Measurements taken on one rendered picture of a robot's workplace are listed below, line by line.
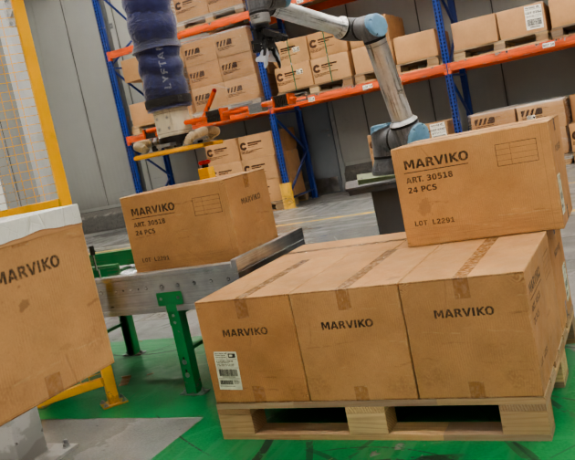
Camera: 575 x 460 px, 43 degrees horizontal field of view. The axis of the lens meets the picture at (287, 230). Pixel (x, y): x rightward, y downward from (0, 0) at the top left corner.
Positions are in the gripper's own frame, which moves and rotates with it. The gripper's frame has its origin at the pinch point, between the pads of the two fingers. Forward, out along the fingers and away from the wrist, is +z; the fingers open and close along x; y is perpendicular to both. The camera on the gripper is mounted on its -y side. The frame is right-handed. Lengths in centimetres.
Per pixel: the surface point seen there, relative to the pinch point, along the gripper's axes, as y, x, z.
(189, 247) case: 52, 19, 72
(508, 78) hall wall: 34, -844, 10
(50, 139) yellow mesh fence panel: 96, 45, 10
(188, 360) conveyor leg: 56, 35, 122
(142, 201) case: 73, 19, 47
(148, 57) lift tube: 57, 12, -18
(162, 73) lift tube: 52, 10, -9
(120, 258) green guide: 128, -21, 79
